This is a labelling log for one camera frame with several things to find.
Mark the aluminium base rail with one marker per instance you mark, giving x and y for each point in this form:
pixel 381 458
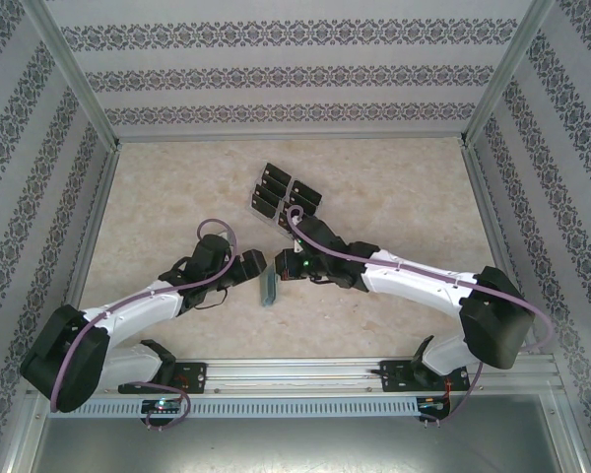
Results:
pixel 290 374

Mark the aluminium frame post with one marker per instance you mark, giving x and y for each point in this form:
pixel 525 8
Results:
pixel 507 69
pixel 79 74

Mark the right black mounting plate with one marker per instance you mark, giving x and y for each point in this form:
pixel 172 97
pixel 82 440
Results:
pixel 394 377

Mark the clear acrylic card stand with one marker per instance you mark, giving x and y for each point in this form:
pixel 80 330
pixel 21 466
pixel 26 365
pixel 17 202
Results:
pixel 268 217

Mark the black credit card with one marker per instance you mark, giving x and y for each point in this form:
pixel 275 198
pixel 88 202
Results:
pixel 267 193
pixel 278 172
pixel 303 203
pixel 273 183
pixel 307 191
pixel 262 204
pixel 283 219

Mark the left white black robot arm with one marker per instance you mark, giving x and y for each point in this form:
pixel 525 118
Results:
pixel 138 305

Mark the grey metal sheet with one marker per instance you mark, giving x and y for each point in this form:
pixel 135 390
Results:
pixel 295 443

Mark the aluminium frame rail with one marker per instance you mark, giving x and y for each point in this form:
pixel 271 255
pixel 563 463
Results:
pixel 96 222
pixel 497 231

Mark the black mounting plate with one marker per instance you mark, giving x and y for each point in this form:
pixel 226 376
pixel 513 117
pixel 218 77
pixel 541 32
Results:
pixel 394 377
pixel 194 377

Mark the small circuit board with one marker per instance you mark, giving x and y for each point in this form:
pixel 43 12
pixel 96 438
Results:
pixel 162 406
pixel 433 403

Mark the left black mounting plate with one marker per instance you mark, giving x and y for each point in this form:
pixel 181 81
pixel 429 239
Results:
pixel 194 377

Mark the green card holder wallet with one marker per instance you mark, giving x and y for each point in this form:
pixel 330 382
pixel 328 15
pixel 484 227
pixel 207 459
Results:
pixel 268 290

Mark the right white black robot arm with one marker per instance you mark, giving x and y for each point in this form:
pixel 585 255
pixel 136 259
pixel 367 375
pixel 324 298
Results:
pixel 413 281

